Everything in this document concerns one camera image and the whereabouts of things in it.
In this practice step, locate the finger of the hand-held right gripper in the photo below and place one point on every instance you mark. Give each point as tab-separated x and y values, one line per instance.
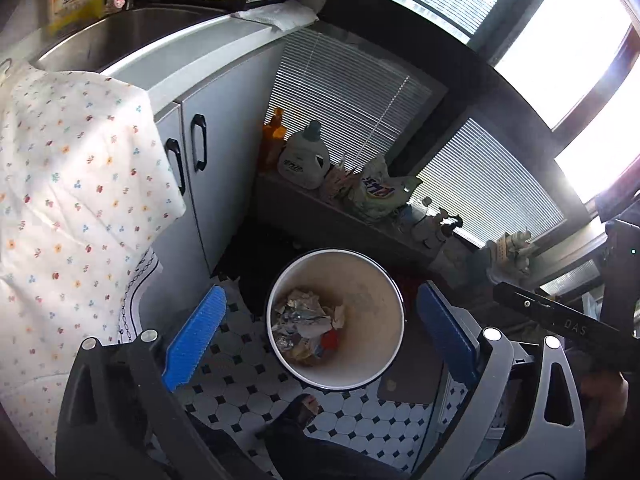
560	317

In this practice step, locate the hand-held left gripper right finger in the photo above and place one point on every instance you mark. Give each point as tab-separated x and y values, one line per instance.
445	332

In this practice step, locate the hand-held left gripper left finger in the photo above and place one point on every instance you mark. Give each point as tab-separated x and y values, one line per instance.
195	335

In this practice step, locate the white round trash bin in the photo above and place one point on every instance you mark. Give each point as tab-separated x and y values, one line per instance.
370	300

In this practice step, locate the small brown paper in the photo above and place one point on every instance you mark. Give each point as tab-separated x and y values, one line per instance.
305	352

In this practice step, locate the person's right hand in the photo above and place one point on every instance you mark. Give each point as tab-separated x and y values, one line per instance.
605	410

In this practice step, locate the white cloth with black trim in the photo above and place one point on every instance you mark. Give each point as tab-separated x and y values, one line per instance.
142	285

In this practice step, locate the grey work glove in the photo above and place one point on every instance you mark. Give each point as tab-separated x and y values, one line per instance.
507	257

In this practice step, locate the crumpled silver foil wrapper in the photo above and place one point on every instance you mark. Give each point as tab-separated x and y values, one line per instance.
300	317

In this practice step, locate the black top spray bottle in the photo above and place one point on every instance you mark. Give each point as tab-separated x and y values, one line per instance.
451	225

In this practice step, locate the crumpled white tissue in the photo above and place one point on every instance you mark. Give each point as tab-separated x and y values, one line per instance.
336	316

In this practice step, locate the red wrapper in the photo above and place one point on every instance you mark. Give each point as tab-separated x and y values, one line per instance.
330	341

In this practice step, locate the small white cap bottle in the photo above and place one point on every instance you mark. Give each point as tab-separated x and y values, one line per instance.
421	212

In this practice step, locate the person's left foot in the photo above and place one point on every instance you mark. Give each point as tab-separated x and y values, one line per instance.
295	415

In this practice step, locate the narrow window blind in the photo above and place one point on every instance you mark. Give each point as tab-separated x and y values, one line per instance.
490	185

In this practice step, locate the washing powder bag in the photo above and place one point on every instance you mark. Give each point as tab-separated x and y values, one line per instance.
385	190

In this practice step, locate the small paper packet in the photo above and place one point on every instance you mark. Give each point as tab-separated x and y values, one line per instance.
340	180

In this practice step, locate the floral print tablecloth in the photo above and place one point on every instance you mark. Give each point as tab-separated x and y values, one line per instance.
75	185

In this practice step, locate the white laundry detergent jug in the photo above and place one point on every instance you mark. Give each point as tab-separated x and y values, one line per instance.
302	162

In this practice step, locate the orange bottle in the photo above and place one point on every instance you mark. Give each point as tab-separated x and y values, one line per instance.
274	140

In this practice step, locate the grey cabinet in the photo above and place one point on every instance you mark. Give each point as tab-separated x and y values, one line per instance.
225	120

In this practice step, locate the glass window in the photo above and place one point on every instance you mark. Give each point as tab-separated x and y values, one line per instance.
550	35

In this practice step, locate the wide window blind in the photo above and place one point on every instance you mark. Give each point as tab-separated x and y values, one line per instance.
340	95

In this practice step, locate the steel sink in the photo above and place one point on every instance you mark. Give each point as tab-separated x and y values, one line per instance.
140	30

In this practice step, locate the white folded cloth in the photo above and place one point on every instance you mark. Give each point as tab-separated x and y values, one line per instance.
280	12

